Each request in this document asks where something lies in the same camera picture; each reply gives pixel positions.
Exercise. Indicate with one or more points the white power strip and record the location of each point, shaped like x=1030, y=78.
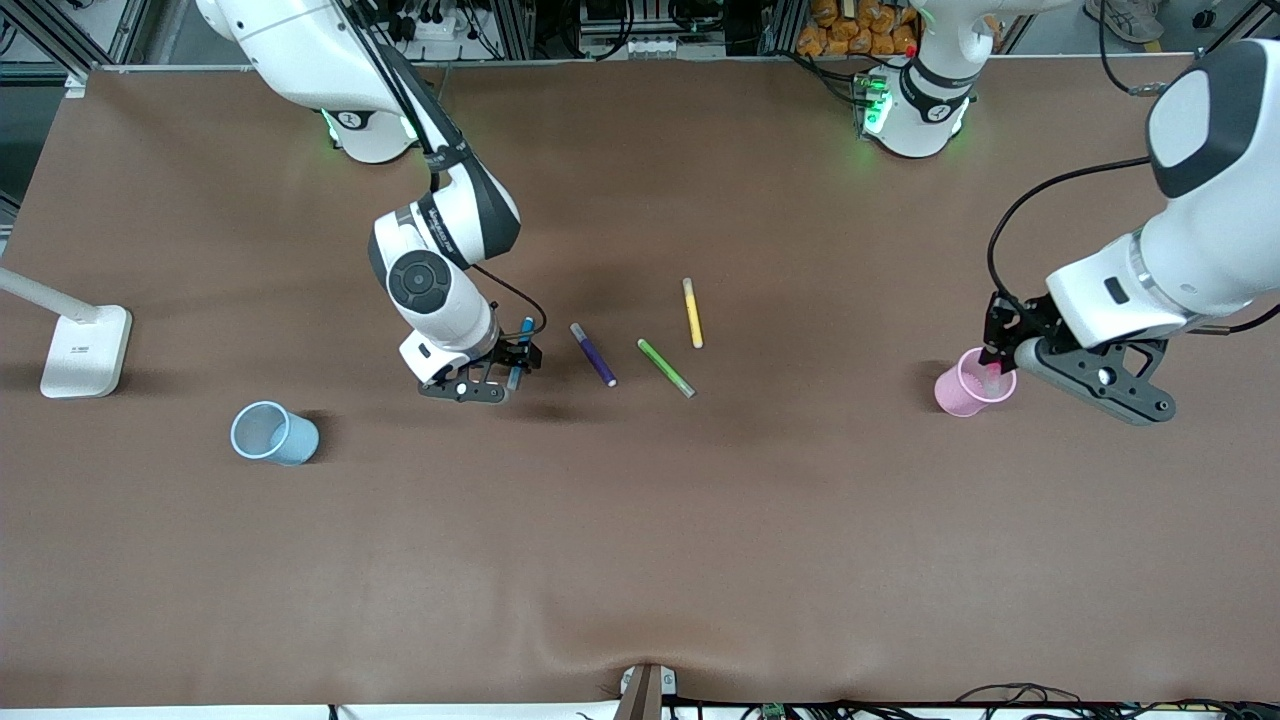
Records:
x=440, y=28
x=660, y=46

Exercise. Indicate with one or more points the aluminium frame post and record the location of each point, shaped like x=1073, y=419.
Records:
x=515, y=25
x=782, y=25

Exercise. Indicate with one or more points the metal table edge bracket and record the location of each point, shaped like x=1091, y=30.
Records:
x=645, y=692

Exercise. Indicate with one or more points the grey sports shoe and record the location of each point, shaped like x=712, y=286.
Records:
x=1130, y=20

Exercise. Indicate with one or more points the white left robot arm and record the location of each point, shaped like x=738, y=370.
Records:
x=1210, y=200

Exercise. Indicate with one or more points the pink plastic cup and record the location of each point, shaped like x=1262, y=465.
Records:
x=955, y=395

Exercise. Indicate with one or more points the light blue plastic cup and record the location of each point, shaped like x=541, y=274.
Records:
x=295, y=445

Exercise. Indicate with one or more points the orange snack bag pile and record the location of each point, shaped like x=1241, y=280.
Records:
x=860, y=25

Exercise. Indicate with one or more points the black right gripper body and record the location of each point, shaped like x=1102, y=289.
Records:
x=512, y=353

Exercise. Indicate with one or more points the green marker pen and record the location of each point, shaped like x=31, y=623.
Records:
x=662, y=364

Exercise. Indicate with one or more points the brown table cover sheet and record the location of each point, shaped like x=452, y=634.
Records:
x=640, y=520

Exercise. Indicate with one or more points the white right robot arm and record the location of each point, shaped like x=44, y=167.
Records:
x=440, y=290

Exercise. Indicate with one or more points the yellow marker pen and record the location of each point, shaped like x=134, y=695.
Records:
x=692, y=315

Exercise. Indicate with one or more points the purple marker pen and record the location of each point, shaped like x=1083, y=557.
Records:
x=594, y=356

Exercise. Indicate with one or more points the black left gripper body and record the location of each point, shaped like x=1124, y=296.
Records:
x=1012, y=321

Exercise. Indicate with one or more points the blue marker pen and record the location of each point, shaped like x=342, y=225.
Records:
x=515, y=378

